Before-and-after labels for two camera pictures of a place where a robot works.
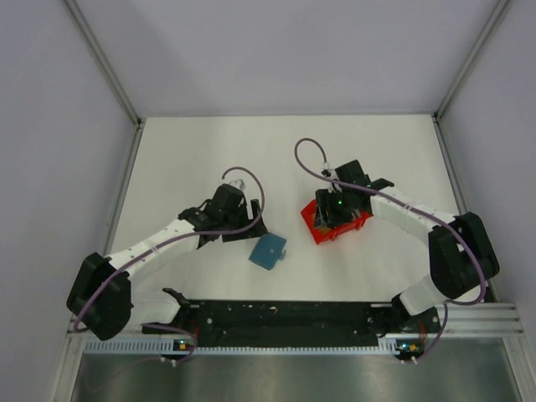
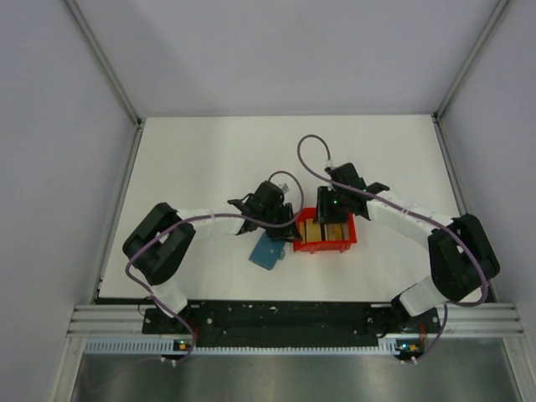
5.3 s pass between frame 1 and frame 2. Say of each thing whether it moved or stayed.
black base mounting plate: stayed
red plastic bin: moved
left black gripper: moved
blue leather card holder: stayed
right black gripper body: stayed
